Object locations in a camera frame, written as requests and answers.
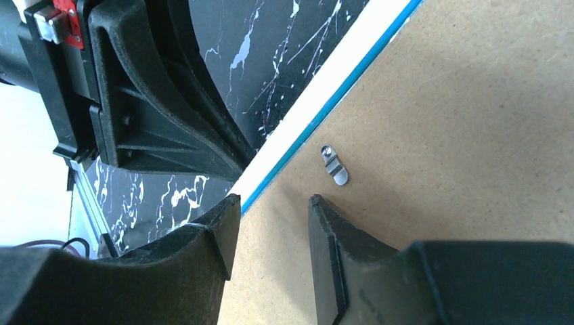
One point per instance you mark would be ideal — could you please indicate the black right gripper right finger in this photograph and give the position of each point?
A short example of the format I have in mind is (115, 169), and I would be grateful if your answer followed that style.
(358, 279)

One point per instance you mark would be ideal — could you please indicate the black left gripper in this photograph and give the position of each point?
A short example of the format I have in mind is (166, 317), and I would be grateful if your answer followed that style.
(146, 126)

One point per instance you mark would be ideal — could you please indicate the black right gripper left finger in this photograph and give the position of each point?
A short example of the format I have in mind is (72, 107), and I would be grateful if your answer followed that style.
(176, 279)

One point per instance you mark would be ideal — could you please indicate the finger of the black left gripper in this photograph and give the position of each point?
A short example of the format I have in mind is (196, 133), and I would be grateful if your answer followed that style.
(175, 39)

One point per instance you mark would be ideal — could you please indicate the blue wooden picture frame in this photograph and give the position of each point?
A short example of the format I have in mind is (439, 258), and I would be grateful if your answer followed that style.
(374, 28)

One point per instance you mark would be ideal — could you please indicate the brown cardboard backing board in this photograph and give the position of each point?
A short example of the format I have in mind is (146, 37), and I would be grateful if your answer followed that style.
(462, 128)

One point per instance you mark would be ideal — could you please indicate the silver metal turn clip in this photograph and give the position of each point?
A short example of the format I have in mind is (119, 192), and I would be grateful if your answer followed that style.
(333, 165)

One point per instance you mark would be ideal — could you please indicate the aluminium front mounting rail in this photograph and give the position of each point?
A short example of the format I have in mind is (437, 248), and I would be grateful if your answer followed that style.
(88, 211)

